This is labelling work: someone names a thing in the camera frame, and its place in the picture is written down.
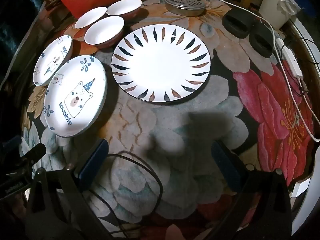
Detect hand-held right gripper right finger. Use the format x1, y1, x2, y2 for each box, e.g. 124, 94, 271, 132
209, 140, 293, 240

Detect white bear print plate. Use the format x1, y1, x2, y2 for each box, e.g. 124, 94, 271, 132
43, 55, 108, 138
33, 34, 73, 87

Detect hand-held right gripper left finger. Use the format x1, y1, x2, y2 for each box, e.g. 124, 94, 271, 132
25, 138, 110, 240

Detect white bucket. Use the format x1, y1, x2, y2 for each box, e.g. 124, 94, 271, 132
259, 0, 300, 29

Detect black cable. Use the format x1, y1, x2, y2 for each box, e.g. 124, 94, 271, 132
87, 153, 164, 240

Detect thin black cables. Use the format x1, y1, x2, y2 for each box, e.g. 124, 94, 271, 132
285, 37, 320, 98

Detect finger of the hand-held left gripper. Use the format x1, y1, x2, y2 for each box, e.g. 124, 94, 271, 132
17, 143, 47, 167

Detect round metal tin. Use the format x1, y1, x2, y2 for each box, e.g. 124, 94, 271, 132
164, 0, 207, 15

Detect white plate with leaf pattern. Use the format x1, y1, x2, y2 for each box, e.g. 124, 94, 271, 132
111, 24, 210, 103

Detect white power strip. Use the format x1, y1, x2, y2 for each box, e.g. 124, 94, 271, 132
275, 36, 304, 79

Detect white chair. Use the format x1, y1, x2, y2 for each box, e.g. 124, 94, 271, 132
291, 144, 320, 233

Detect white bowl with red outside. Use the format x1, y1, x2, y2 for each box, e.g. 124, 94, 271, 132
84, 16, 125, 49
107, 0, 143, 18
75, 6, 108, 30

